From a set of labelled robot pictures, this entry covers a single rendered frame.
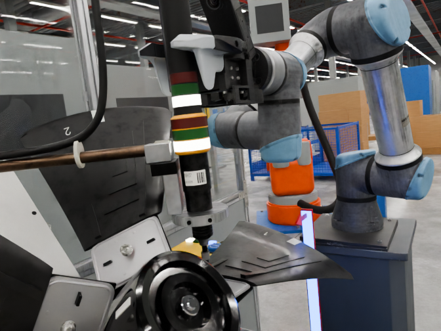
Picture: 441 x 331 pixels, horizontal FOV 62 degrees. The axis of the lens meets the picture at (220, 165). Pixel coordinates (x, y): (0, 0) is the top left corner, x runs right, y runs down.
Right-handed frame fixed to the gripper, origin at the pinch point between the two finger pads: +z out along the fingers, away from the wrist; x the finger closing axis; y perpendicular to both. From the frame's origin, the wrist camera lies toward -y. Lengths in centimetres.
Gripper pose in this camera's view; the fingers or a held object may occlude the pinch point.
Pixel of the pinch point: (161, 43)
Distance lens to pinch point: 43.1
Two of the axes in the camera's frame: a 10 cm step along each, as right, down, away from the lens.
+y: 1.0, 9.9, 1.3
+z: -5.5, 1.6, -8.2
